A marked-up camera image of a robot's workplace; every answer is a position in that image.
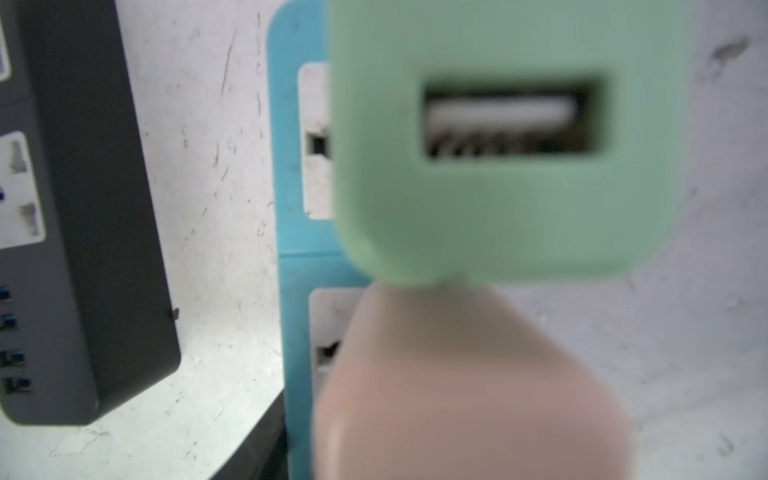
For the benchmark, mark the green usb charger plug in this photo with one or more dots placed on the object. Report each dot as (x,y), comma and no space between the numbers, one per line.
(504,141)

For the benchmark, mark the teal rectangular power strip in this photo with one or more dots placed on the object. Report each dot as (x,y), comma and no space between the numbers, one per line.
(308,251)

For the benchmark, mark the beige pink charger plug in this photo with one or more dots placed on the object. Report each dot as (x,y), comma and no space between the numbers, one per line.
(453,383)

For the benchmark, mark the black power strip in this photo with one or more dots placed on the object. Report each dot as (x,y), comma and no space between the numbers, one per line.
(87,321)

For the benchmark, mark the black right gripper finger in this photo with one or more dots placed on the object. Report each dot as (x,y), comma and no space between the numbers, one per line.
(263,453)

